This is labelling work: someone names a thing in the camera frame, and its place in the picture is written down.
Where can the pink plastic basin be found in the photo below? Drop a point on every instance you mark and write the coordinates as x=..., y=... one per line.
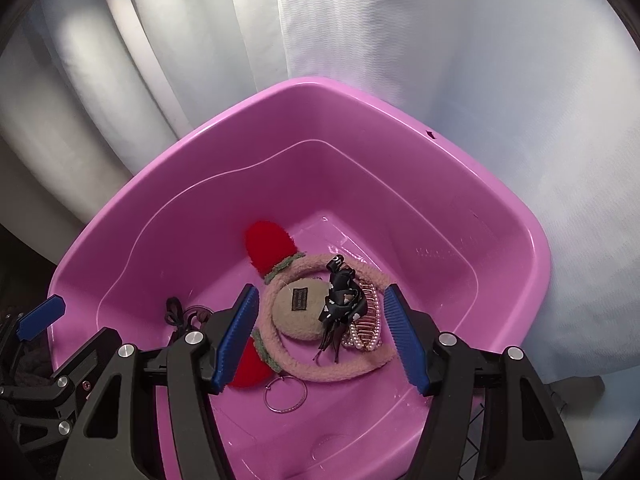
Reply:
x=350, y=185

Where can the thin silver adjustable bangle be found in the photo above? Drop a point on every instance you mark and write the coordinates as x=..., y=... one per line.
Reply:
x=266, y=400

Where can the pink strawberry headband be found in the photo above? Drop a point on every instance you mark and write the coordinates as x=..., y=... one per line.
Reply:
x=320, y=374

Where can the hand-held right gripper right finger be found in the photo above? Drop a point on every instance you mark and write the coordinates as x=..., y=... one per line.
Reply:
x=405, y=340

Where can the white checked tablecloth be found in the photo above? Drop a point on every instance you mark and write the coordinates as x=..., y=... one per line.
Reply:
x=477, y=435

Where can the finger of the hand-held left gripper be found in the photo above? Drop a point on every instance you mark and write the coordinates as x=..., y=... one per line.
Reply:
x=92, y=357
x=40, y=317

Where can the white sheer curtain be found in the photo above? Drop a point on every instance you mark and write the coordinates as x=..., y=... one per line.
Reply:
x=450, y=60

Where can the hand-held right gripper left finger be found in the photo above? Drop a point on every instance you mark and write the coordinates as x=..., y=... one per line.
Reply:
x=235, y=335

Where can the white pleated curtain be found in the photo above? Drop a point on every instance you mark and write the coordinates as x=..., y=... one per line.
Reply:
x=75, y=110

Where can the pearl hair claw clip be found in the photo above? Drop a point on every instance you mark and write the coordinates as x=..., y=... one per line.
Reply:
x=367, y=335

